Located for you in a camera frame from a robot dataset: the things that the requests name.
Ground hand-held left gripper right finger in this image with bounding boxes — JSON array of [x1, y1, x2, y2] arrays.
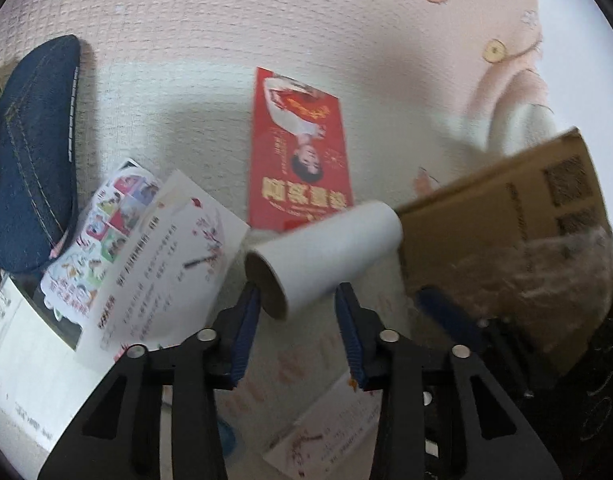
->
[[335, 282, 562, 480]]

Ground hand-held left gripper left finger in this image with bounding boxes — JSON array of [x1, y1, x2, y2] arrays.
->
[[36, 282, 261, 480]]

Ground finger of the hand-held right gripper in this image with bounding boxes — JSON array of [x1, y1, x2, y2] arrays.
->
[[417, 286, 485, 356]]

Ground white paper roll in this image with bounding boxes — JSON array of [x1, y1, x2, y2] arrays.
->
[[243, 200, 405, 321]]

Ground brown cardboard box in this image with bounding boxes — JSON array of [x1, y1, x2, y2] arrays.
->
[[394, 127, 613, 376]]

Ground white floral card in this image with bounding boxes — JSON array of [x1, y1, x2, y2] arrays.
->
[[76, 169, 251, 367], [263, 372, 385, 480]]

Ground colourful sticker sheet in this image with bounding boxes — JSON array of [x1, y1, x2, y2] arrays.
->
[[39, 159, 162, 322]]

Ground red printed flyer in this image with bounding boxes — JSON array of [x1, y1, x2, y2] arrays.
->
[[247, 66, 355, 233]]

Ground white spiral notebook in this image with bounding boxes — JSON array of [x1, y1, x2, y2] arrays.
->
[[0, 270, 94, 453]]

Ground denim pencil case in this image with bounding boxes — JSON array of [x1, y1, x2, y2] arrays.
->
[[0, 35, 82, 275]]

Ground printed play mat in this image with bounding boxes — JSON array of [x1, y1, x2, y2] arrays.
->
[[0, 0, 613, 480]]

